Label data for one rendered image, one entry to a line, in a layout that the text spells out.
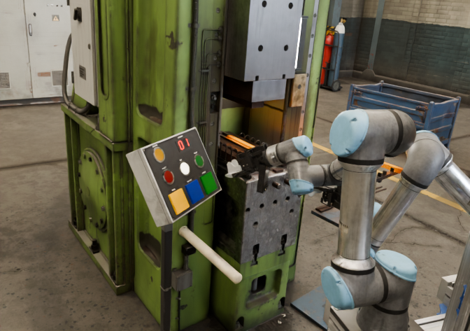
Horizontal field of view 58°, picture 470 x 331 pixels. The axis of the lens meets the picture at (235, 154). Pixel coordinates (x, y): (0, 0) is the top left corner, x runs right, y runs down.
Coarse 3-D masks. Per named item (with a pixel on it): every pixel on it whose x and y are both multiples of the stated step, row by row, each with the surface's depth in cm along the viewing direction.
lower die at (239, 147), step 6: (228, 132) 240; (222, 138) 230; (228, 138) 227; (240, 138) 231; (228, 144) 221; (234, 144) 221; (240, 144) 219; (252, 144) 223; (222, 150) 214; (228, 150) 215; (234, 150) 214; (240, 150) 213; (222, 156) 215; (228, 156) 211; (234, 156) 208; (270, 168) 211
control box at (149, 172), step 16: (192, 128) 171; (160, 144) 153; (176, 144) 160; (192, 144) 168; (128, 160) 149; (144, 160) 146; (176, 160) 158; (192, 160) 165; (208, 160) 174; (144, 176) 148; (160, 176) 149; (176, 176) 155; (192, 176) 163; (144, 192) 150; (160, 192) 147; (160, 208) 148; (192, 208) 158; (160, 224) 150
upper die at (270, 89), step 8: (224, 80) 204; (232, 80) 199; (240, 80) 194; (256, 80) 188; (264, 80) 191; (272, 80) 194; (280, 80) 197; (224, 88) 205; (232, 88) 200; (240, 88) 195; (248, 88) 190; (256, 88) 189; (264, 88) 192; (272, 88) 195; (280, 88) 198; (240, 96) 196; (248, 96) 191; (256, 96) 191; (264, 96) 194; (272, 96) 197; (280, 96) 200
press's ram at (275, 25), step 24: (240, 0) 178; (264, 0) 177; (288, 0) 184; (240, 24) 180; (264, 24) 181; (288, 24) 189; (240, 48) 183; (264, 48) 185; (288, 48) 193; (240, 72) 185; (264, 72) 189; (288, 72) 198
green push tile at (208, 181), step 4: (208, 172) 171; (200, 176) 167; (204, 176) 167; (208, 176) 170; (212, 176) 171; (204, 180) 167; (208, 180) 169; (212, 180) 171; (204, 184) 166; (208, 184) 168; (212, 184) 170; (204, 188) 166; (208, 188) 167; (212, 188) 169; (216, 188) 171; (208, 192) 167
